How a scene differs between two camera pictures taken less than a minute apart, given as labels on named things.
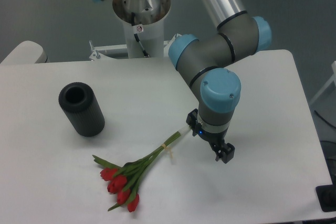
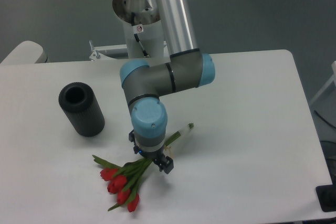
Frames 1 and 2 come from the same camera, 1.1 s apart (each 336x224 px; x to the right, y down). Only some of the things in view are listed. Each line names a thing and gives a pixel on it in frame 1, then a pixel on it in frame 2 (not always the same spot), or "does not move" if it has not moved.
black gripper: [224, 151] → [165, 162]
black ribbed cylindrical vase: [80, 104] does not move
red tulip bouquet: [123, 181] does not move
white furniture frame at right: [332, 78] does not move
